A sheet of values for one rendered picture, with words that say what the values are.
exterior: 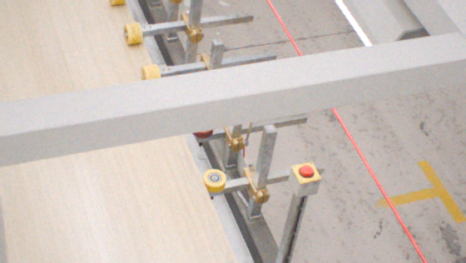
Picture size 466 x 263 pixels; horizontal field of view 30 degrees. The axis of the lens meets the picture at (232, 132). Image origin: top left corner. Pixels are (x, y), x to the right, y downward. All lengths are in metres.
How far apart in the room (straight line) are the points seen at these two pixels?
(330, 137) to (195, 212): 1.73
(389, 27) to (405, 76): 0.21
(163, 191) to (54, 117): 2.00
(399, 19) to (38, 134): 0.57
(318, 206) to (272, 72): 3.16
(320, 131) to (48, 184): 1.93
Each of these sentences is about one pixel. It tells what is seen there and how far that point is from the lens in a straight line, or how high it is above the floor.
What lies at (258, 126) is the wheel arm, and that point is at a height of 0.86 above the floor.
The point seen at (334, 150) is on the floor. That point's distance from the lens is 4.42.
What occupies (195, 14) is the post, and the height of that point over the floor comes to 1.04.
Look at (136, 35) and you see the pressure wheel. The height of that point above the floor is 0.96.
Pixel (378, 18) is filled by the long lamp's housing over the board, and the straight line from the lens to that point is 1.28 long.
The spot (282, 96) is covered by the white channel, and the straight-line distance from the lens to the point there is 1.00.
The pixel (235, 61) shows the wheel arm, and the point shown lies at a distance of 3.32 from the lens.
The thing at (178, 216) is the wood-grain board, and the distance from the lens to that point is 2.85.
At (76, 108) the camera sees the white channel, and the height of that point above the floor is 2.46.
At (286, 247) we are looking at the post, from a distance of 2.85.
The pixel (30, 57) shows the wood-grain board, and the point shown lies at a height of 0.90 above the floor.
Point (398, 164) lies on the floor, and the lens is 4.45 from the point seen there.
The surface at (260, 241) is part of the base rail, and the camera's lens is 3.07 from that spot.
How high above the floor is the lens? 3.12
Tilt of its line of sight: 45 degrees down
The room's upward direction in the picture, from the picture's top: 9 degrees clockwise
